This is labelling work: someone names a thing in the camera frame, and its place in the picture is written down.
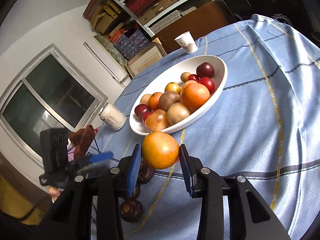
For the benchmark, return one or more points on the small dark plum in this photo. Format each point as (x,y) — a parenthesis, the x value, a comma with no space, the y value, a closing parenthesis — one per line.
(205,70)

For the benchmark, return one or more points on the black gripper camera mount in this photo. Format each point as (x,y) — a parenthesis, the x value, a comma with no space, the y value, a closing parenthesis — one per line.
(54,142)

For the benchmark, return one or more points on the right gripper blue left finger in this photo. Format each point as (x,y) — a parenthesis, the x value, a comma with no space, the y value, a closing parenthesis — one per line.
(133,170)

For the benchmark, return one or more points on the white beverage can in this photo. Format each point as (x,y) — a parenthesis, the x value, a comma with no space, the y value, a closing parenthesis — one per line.
(112,116)

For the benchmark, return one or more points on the window with white frame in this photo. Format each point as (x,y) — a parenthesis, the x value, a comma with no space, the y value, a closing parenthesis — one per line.
(49,92)

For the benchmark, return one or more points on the brown cloth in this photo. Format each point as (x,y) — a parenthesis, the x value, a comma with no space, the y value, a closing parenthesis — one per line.
(80,142)

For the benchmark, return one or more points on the small red tomato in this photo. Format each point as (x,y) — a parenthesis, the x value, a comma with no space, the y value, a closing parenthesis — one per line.
(193,77)

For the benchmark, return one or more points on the yellow-orange persimmon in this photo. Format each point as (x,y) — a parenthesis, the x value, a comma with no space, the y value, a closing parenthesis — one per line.
(173,87)

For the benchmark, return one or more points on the large orange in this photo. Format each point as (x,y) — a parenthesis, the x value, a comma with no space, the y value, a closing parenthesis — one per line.
(195,95)

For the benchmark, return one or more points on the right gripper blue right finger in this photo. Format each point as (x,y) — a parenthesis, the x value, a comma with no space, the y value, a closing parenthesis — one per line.
(188,170)

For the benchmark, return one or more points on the metal storage shelf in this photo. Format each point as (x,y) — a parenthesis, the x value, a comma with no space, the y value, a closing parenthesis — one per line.
(155,5)

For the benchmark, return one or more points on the small mandarin orange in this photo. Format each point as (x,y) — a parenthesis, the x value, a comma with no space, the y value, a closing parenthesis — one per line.
(153,101)

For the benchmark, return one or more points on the white paper cup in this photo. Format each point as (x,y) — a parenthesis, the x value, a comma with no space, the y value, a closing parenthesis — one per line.
(186,41)

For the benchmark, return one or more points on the dark purple plum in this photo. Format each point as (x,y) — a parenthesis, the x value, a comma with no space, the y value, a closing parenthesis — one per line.
(141,109)

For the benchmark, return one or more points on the framed wooden board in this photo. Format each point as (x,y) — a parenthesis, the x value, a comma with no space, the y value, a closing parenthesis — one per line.
(146,57)

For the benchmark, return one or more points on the large yellow-brown pear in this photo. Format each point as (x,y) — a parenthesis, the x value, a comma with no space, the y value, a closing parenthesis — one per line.
(167,99)

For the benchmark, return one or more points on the brown wooden cabinet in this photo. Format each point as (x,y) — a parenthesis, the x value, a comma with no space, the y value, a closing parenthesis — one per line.
(207,18)

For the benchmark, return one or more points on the brown round fruit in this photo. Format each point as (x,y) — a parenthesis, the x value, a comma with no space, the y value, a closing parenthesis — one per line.
(177,112)
(145,98)

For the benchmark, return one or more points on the small brown kiwi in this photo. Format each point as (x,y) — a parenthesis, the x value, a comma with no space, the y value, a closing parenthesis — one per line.
(184,76)

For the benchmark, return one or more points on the dark mangosteen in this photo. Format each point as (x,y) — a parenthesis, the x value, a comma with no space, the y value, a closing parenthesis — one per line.
(145,173)
(131,210)

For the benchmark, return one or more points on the stack of blue patterned boxes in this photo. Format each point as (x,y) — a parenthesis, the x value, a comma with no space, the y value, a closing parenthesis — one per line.
(130,46)

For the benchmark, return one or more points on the orange persimmon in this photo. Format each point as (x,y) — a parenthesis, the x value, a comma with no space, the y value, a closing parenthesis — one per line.
(160,150)
(157,121)

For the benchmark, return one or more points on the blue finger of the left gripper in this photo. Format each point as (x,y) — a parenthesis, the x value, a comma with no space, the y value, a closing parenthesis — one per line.
(95,158)

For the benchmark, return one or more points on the person's left hand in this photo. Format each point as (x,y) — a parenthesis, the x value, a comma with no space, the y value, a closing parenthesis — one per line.
(54,193)

